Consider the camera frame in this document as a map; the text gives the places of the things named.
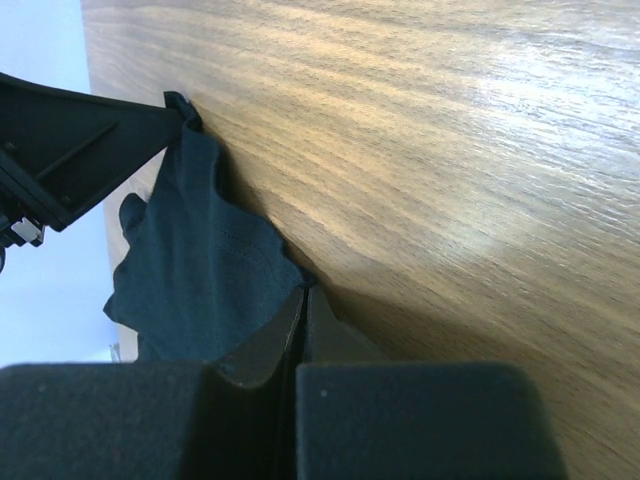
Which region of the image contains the black t shirt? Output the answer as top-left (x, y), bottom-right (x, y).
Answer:
top-left (104, 92), bottom-right (315, 361)

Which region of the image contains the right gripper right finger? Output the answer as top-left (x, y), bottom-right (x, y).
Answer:
top-left (295, 287), bottom-right (568, 479)

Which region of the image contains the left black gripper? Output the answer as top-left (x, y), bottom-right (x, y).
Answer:
top-left (1, 75), bottom-right (182, 270)

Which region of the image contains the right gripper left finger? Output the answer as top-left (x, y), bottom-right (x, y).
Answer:
top-left (1, 289), bottom-right (305, 479)

